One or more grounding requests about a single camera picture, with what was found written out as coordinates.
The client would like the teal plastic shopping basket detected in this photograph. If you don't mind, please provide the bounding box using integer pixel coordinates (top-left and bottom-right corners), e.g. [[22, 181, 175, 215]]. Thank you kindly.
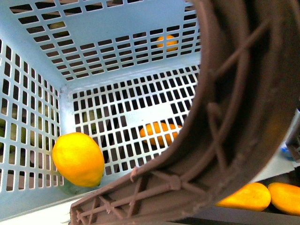
[[0, 0, 202, 225]]

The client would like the yellow lemon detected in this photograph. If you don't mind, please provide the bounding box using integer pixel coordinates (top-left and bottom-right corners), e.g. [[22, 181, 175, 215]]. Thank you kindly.
[[52, 132, 105, 188]]

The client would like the brown basket handle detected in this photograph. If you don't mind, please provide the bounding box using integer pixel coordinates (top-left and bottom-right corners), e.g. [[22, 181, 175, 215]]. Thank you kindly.
[[70, 0, 300, 225]]

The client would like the yellow mango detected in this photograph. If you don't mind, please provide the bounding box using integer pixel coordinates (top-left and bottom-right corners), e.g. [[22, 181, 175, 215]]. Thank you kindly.
[[216, 182, 271, 211], [139, 122, 182, 146], [268, 182, 300, 216]]

